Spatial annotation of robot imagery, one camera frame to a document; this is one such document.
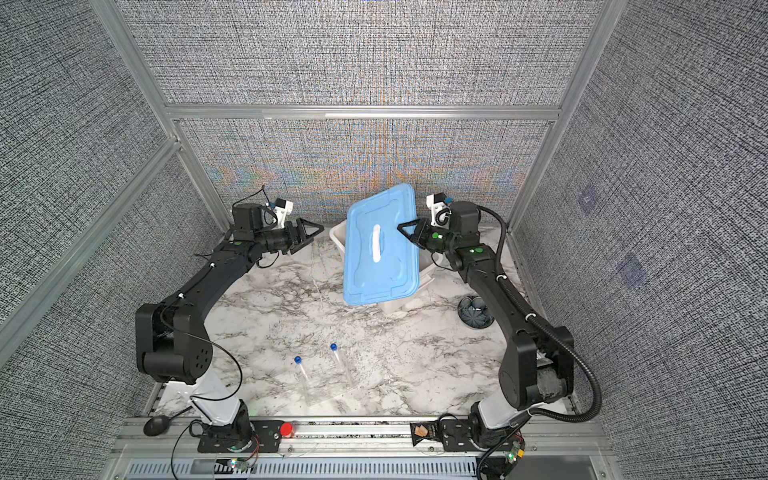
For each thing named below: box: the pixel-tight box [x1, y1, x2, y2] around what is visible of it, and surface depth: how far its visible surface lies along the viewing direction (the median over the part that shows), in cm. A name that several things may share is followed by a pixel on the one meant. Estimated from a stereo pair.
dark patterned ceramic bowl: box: [458, 295, 495, 329], surface depth 95 cm
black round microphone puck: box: [143, 415, 170, 437], surface depth 76 cm
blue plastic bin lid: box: [343, 184, 420, 306], surface depth 83 cm
